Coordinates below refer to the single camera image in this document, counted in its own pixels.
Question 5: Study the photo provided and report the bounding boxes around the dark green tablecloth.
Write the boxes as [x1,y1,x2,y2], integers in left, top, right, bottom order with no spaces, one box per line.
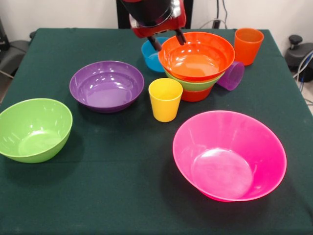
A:
[0,27,313,235]

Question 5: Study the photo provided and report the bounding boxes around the orange plastic cup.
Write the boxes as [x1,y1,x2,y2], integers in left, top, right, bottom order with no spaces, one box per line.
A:
[234,27,265,66]

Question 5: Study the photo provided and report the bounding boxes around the thin black cable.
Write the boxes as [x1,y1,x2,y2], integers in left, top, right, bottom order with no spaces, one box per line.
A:
[221,0,229,20]

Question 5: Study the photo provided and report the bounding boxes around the small orange plastic bowl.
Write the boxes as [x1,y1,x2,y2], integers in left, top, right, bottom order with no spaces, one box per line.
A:
[181,87,213,102]

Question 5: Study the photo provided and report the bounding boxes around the green plastic bowl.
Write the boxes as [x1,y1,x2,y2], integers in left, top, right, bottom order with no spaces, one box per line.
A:
[164,70,224,92]
[0,98,73,164]

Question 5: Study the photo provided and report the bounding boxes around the black chair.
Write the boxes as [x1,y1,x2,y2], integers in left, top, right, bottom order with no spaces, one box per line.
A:
[0,18,31,79]

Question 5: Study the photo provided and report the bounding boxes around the purple plastic cup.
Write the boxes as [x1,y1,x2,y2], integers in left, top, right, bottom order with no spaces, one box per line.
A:
[216,61,245,91]

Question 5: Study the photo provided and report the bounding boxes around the blue plastic bowl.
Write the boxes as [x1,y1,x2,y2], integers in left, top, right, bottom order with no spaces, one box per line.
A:
[141,37,169,73]

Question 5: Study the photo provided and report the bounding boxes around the yellow plastic cup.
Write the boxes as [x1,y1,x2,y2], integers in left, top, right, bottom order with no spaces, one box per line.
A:
[148,78,183,122]

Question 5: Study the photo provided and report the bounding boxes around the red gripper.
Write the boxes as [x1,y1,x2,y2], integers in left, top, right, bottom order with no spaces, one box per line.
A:
[129,0,187,52]

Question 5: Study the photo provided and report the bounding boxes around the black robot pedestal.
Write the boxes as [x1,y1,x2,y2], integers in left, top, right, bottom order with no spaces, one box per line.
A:
[116,0,194,29]

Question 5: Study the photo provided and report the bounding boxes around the blue and white cables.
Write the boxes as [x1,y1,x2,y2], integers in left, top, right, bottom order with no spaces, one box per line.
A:
[292,50,313,85]

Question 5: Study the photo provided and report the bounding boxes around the purple plastic bowl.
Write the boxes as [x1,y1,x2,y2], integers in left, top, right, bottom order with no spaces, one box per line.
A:
[69,61,145,114]

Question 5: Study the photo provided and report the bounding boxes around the large orange plastic bowl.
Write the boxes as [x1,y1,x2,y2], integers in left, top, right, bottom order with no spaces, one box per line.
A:
[158,31,236,82]

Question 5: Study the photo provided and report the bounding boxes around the pink plastic bowl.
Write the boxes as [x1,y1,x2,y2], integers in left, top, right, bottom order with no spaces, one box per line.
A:
[172,110,288,202]

